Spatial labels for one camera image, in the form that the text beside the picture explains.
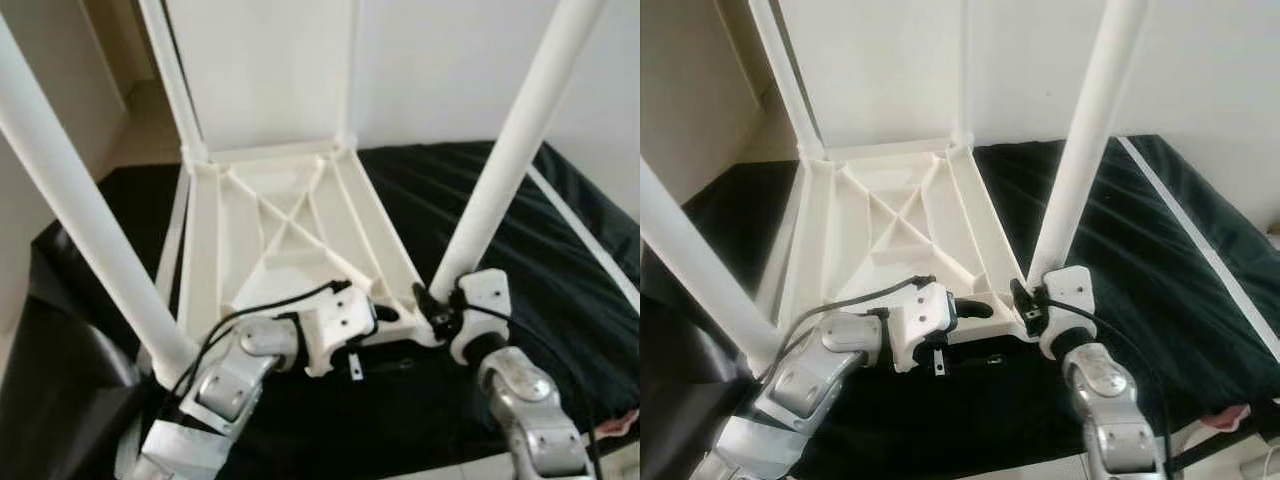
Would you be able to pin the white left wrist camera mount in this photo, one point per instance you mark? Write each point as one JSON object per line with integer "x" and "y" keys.
{"x": 335, "y": 320}
{"x": 925, "y": 315}

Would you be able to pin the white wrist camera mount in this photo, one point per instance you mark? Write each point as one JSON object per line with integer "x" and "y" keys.
{"x": 335, "y": 320}
{"x": 485, "y": 290}
{"x": 1070, "y": 290}
{"x": 925, "y": 315}

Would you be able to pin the white curved tube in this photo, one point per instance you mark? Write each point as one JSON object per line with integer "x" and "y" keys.
{"x": 1262, "y": 462}

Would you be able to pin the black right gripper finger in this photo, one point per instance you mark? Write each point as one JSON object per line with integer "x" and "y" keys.
{"x": 1020, "y": 297}
{"x": 427, "y": 302}

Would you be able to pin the pink object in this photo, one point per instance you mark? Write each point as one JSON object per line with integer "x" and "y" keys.
{"x": 1225, "y": 417}
{"x": 620, "y": 420}

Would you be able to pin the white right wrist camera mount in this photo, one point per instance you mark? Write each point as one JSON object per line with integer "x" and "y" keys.
{"x": 485, "y": 290}
{"x": 1070, "y": 290}

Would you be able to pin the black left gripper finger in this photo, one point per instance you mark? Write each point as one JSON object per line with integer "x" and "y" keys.
{"x": 975, "y": 309}
{"x": 940, "y": 362}
{"x": 386, "y": 313}
{"x": 356, "y": 368}

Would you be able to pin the dark metal bar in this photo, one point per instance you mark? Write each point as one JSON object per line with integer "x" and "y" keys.
{"x": 1220, "y": 445}

